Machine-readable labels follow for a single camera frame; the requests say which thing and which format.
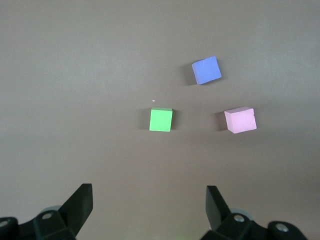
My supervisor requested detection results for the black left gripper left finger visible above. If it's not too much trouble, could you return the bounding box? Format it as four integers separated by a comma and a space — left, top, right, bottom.
0, 183, 94, 240

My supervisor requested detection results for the pink foam block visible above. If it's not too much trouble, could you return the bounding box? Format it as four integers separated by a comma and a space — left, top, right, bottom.
223, 106, 258, 135

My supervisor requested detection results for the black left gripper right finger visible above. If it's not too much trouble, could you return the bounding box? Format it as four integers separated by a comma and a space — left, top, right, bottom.
199, 185, 307, 240

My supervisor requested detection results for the purple foam block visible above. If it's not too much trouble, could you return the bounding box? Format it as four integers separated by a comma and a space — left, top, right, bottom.
191, 55, 223, 86

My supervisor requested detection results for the green foam block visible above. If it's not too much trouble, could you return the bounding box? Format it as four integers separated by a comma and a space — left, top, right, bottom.
148, 107, 174, 132

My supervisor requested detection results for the brown table cover mat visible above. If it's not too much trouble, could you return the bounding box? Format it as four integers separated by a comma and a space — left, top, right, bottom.
0, 0, 320, 240

